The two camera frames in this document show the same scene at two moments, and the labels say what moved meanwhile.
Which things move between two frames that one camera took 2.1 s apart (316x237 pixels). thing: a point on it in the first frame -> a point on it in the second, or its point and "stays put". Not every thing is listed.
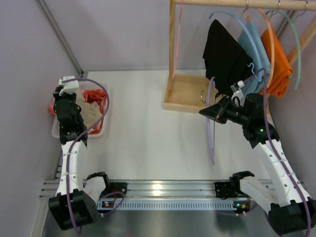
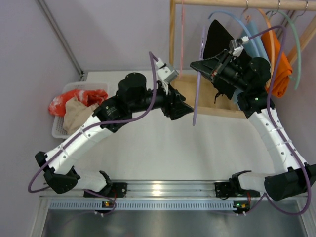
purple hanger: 214,81 -> 199,77
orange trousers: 282,70 stays put
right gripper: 222,109 -> 219,68
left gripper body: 58,93 -> 169,101
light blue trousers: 251,38 stays put
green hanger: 297,43 stays put
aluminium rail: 152,189 stays put
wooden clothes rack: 192,94 stays put
